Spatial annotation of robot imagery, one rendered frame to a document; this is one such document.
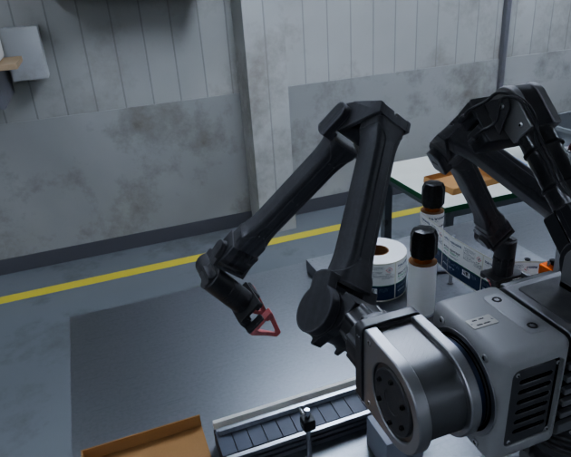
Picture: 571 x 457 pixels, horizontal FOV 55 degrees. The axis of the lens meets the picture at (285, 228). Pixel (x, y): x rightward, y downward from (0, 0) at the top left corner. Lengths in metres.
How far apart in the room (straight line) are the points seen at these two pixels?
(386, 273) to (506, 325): 1.19
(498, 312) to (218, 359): 1.20
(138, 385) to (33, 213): 2.83
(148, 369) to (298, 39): 3.19
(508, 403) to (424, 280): 1.11
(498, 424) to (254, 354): 1.17
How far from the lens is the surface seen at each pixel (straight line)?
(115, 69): 4.17
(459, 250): 1.93
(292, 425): 1.46
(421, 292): 1.78
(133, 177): 4.34
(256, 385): 1.66
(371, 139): 0.94
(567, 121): 3.90
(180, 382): 1.72
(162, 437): 1.56
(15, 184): 4.35
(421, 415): 0.63
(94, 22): 4.14
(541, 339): 0.67
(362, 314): 0.76
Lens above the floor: 1.91
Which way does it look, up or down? 25 degrees down
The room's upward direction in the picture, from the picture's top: 4 degrees counter-clockwise
